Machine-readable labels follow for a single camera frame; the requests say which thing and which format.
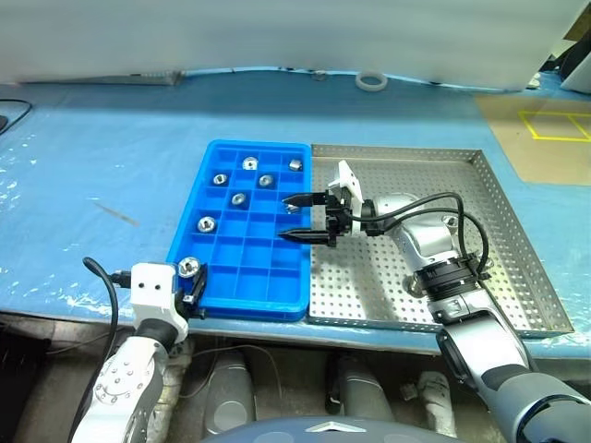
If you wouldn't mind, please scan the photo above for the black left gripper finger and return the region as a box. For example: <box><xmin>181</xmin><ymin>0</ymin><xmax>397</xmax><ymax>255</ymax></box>
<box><xmin>187</xmin><ymin>266</ymin><xmax>209</xmax><ymax>304</ymax></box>

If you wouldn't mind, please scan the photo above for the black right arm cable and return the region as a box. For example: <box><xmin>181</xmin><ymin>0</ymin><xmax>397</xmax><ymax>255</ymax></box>
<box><xmin>368</xmin><ymin>190</ymin><xmax>491</xmax><ymax>279</ymax></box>

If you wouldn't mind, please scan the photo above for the thin grey wire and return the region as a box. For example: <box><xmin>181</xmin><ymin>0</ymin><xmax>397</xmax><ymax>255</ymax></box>
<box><xmin>178</xmin><ymin>343</ymin><xmax>279</xmax><ymax>400</ymax></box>

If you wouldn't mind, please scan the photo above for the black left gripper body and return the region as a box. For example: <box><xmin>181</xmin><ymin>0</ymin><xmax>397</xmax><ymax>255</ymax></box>
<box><xmin>181</xmin><ymin>294</ymin><xmax>207</xmax><ymax>321</ymax></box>

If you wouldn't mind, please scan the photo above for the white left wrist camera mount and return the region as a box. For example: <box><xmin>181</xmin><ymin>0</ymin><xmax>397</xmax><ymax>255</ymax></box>
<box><xmin>129</xmin><ymin>261</ymin><xmax>190</xmax><ymax>341</ymax></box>

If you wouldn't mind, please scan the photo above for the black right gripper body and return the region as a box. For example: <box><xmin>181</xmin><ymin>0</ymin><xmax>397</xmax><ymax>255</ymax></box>
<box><xmin>320</xmin><ymin>188</ymin><xmax>355</xmax><ymax>249</ymax></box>

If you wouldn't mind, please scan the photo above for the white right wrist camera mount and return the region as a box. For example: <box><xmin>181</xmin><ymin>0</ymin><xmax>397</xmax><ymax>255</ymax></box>
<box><xmin>328</xmin><ymin>160</ymin><xmax>367</xmax><ymax>234</ymax></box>

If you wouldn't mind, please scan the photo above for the dirty white rounded shape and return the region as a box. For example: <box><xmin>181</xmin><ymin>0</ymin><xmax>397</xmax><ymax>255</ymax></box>
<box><xmin>416</xmin><ymin>370</ymin><xmax>459</xmax><ymax>438</ymax></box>

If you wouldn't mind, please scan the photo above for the blue plastic table cover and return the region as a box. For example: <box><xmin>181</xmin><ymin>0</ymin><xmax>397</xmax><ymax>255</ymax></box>
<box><xmin>0</xmin><ymin>67</ymin><xmax>591</xmax><ymax>357</ymax></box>

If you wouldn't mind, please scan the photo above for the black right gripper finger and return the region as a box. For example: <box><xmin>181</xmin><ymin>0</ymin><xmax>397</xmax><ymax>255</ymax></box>
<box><xmin>281</xmin><ymin>192</ymin><xmax>325</xmax><ymax>208</ymax></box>
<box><xmin>276</xmin><ymin>228</ymin><xmax>332</xmax><ymax>245</ymax></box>

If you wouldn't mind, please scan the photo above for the white tape ring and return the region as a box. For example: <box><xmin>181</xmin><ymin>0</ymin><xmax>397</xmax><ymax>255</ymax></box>
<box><xmin>355</xmin><ymin>70</ymin><xmax>388</xmax><ymax>91</ymax></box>

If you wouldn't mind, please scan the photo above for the blue plastic compartment tray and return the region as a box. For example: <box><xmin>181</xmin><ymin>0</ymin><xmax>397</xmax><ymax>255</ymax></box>
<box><xmin>165</xmin><ymin>139</ymin><xmax>311</xmax><ymax>323</ymax></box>

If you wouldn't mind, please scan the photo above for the brown cardboard sheet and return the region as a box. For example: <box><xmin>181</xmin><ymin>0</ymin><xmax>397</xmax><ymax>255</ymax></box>
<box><xmin>475</xmin><ymin>95</ymin><xmax>591</xmax><ymax>187</ymax></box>

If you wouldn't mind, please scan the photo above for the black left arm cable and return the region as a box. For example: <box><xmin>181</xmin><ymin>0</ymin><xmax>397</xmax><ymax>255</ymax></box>
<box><xmin>67</xmin><ymin>257</ymin><xmax>136</xmax><ymax>443</ymax></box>

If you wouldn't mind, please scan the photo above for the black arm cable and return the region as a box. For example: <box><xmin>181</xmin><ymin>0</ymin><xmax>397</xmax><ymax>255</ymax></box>
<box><xmin>368</xmin><ymin>190</ymin><xmax>491</xmax><ymax>279</ymax></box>
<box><xmin>67</xmin><ymin>257</ymin><xmax>136</xmax><ymax>443</ymax></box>

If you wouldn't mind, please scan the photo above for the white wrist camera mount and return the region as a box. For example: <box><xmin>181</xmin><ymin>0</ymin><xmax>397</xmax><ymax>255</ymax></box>
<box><xmin>328</xmin><ymin>160</ymin><xmax>367</xmax><ymax>234</ymax></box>
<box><xmin>129</xmin><ymin>261</ymin><xmax>190</xmax><ymax>341</ymax></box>

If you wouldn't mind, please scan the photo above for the thin black cable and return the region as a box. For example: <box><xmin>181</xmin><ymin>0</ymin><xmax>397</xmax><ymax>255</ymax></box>
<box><xmin>0</xmin><ymin>98</ymin><xmax>34</xmax><ymax>136</ymax></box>

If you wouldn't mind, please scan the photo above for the perforated steel tray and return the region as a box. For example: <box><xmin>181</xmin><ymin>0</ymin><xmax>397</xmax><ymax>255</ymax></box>
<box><xmin>305</xmin><ymin>143</ymin><xmax>575</xmax><ymax>338</ymax></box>

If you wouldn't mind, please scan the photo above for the dark rounded grey shape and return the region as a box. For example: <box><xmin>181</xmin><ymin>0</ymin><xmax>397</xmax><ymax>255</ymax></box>
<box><xmin>324</xmin><ymin>353</ymin><xmax>395</xmax><ymax>422</ymax></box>
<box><xmin>201</xmin><ymin>353</ymin><xmax>257</xmax><ymax>437</ymax></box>

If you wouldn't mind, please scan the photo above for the blue-grey robot torso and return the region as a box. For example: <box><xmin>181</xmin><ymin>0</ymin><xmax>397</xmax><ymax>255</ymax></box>
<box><xmin>197</xmin><ymin>416</ymin><xmax>459</xmax><ymax>443</ymax></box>

